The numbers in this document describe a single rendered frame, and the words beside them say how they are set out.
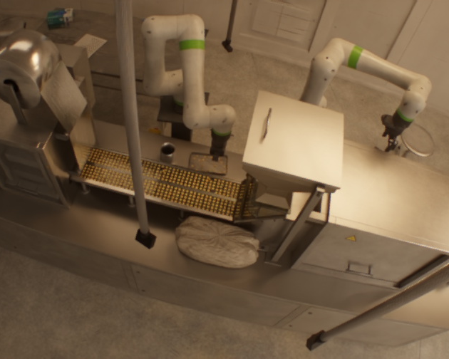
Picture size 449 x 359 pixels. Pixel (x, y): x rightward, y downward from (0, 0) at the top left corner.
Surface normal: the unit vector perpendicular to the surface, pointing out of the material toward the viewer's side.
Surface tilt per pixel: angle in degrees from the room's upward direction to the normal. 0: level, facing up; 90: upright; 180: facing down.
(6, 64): 90
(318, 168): 0
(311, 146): 0
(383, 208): 0
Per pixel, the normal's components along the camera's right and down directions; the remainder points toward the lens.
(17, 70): -0.22, 0.83
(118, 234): 0.11, -0.50
